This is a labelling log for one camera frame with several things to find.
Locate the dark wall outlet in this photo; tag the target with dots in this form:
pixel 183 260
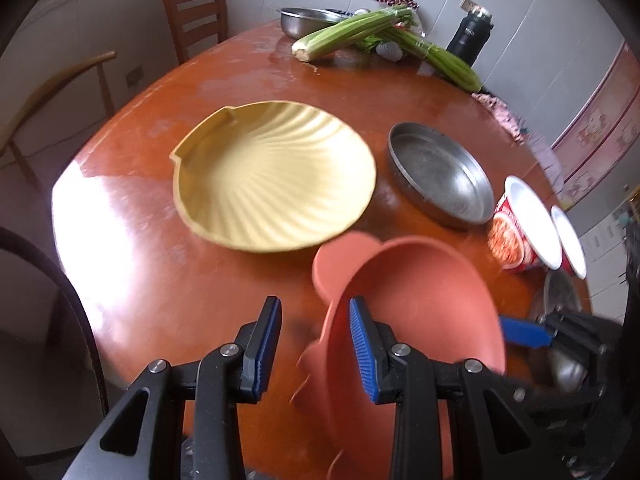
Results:
pixel 135 76

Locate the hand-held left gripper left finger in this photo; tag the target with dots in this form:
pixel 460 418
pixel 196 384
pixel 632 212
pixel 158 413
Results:
pixel 265 350

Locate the thick celery bunch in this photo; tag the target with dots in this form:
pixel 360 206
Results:
pixel 340 35

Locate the round metal pan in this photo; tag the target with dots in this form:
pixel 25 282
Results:
pixel 440 180

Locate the green leafy vegetable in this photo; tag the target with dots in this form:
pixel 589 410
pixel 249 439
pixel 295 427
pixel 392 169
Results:
pixel 367 45

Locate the pink cartoon wardrobe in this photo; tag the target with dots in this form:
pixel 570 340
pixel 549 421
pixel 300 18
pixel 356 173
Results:
pixel 605 130

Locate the yellow shell-shaped plate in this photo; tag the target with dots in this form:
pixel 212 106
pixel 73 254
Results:
pixel 270 175

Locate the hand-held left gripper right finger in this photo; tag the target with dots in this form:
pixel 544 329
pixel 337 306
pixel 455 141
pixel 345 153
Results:
pixel 362 350

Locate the light wooden curved chair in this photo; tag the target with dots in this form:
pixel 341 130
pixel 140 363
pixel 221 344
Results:
pixel 65 72

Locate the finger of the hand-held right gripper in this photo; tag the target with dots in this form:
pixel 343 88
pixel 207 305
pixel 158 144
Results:
pixel 522 331

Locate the thin celery bunch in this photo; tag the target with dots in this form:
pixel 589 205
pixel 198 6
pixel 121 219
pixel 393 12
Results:
pixel 440 57

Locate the red instant noodle cup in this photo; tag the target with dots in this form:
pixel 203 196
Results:
pixel 510 240
pixel 570 240

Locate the brown wooden slatted chair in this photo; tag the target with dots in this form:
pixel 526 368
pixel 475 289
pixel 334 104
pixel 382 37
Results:
pixel 192 15

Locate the pink cloth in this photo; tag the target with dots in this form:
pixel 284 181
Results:
pixel 500 112

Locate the white foam net fruit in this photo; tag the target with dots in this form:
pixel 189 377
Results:
pixel 389 51

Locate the stainless steel bowl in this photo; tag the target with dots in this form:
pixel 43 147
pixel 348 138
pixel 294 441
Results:
pixel 305 22

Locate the terracotta plastic plate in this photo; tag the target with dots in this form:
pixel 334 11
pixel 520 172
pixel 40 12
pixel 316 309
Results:
pixel 425 290

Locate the black thermos bottle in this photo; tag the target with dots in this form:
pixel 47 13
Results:
pixel 465 40

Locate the small orange plastic bowl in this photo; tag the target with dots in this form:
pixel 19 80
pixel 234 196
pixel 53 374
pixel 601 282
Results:
pixel 340 260

